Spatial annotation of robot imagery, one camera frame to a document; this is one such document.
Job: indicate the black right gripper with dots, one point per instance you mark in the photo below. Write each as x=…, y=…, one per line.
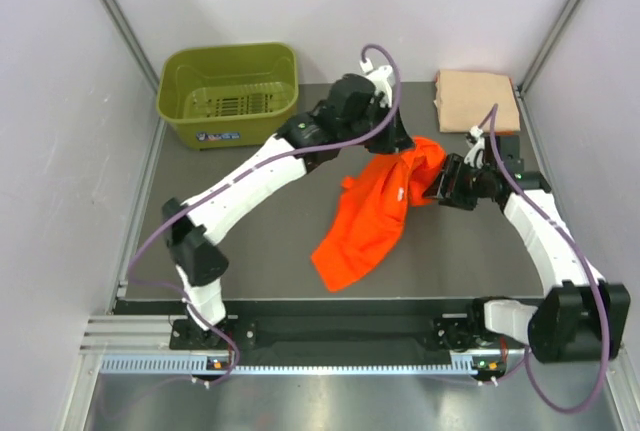
x=454, y=166

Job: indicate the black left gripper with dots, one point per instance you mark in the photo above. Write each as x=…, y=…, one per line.
x=395, y=140

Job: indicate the orange t shirt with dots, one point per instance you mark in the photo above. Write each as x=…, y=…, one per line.
x=372, y=211

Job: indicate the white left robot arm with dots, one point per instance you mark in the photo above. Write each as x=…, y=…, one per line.
x=196, y=227

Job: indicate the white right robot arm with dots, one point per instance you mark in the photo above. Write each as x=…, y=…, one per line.
x=568, y=284

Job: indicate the folded beige t shirt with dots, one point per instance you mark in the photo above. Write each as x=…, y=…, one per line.
x=464, y=99

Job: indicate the green plastic basket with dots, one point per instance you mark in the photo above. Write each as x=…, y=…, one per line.
x=232, y=95

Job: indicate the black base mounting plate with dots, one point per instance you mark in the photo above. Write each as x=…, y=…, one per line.
x=253, y=333

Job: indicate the right aluminium corner post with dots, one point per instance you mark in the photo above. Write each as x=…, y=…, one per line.
x=549, y=43

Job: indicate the aluminium corner post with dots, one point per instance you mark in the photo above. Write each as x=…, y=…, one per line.
x=549, y=43
x=126, y=31

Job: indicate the left aluminium corner post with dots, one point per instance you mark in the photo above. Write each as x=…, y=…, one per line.
x=126, y=31

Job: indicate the white slotted cable duct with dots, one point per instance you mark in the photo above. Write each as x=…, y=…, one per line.
x=460, y=364

